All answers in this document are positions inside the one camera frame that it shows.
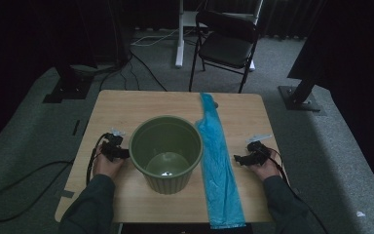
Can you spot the grey tape piece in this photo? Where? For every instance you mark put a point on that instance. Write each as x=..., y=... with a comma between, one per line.
x=67, y=194

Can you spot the person's left hand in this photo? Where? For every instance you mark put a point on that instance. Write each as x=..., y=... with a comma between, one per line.
x=105, y=167

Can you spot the black tape strip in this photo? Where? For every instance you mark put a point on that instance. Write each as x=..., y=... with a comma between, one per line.
x=75, y=127

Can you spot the blue plastic bag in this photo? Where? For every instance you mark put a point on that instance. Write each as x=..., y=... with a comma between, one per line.
x=219, y=169

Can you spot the black folding chair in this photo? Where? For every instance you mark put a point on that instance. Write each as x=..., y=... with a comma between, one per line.
x=227, y=48

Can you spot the green ribbed plastic bin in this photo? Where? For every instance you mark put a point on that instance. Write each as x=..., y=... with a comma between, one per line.
x=165, y=152

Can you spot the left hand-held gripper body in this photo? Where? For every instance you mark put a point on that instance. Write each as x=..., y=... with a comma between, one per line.
x=113, y=143

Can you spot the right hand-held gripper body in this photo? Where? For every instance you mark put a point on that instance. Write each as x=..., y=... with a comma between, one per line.
x=259, y=152

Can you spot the black stand with base plate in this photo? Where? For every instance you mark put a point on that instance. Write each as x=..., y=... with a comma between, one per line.
x=68, y=89

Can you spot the dark curtain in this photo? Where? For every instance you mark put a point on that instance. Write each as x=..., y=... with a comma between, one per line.
x=354, y=65

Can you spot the metal stand with bolted base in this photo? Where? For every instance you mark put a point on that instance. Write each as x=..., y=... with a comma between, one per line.
x=300, y=97

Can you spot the person's right hand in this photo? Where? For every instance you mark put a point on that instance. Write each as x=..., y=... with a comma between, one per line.
x=268, y=169

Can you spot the small white paper scrap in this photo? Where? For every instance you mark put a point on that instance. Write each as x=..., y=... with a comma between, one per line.
x=360, y=214

